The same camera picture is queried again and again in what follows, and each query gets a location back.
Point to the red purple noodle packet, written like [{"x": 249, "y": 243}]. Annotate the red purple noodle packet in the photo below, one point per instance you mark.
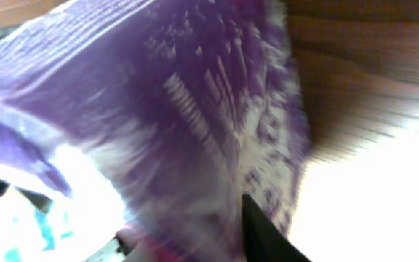
[{"x": 178, "y": 107}]

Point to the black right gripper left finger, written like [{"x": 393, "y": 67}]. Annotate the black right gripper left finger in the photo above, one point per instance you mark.
[{"x": 115, "y": 250}]

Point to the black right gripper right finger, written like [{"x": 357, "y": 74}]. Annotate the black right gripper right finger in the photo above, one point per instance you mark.
[{"x": 262, "y": 241}]

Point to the teal snack wrapper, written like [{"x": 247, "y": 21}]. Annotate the teal snack wrapper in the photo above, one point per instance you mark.
[{"x": 69, "y": 231}]

